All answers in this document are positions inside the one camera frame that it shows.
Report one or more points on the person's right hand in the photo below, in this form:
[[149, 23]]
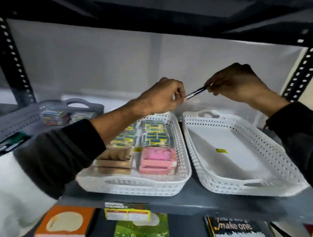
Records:
[[239, 83]]

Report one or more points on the person's left hand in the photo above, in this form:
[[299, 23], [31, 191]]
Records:
[[159, 97]]

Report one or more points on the person's left fingers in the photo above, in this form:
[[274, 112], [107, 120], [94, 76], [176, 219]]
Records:
[[179, 94]]

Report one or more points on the person's right fingers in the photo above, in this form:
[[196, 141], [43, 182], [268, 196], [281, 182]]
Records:
[[214, 84]]

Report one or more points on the black pen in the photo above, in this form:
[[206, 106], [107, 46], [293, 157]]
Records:
[[196, 92]]

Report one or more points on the person's right forearm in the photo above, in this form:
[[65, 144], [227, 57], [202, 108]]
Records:
[[291, 124]]

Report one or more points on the person's left forearm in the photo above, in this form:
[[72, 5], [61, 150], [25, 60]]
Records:
[[80, 149]]

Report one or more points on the rows of blue yellow packets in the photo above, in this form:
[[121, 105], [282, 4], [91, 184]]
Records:
[[155, 133]]

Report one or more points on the pink box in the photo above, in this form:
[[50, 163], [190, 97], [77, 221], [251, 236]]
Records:
[[159, 156], [156, 171]]

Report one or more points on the small yellow sticker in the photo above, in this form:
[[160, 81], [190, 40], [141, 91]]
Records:
[[138, 149], [221, 151]]

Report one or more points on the black metal shelf rack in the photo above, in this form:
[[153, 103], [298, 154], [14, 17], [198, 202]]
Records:
[[156, 14]]

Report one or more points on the brown box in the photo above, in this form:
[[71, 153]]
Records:
[[117, 154], [113, 171], [113, 164]]

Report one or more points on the white perforated plastic basket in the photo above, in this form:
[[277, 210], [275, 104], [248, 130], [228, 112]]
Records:
[[137, 184], [234, 168]]

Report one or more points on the colourful packet bundle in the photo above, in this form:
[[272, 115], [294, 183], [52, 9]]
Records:
[[82, 116], [55, 117]]

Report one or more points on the yellow white shelf label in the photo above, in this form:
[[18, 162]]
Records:
[[127, 212]]

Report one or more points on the green printed box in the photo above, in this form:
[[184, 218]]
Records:
[[141, 228]]

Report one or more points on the black book with white lettering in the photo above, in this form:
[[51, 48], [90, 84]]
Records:
[[234, 227]]

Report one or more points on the grey perforated plastic tray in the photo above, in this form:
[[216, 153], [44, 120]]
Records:
[[17, 122]]

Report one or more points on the orange box with white circle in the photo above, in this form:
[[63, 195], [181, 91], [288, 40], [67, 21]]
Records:
[[64, 222]]

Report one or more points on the black teal package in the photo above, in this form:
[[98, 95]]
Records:
[[13, 142]]

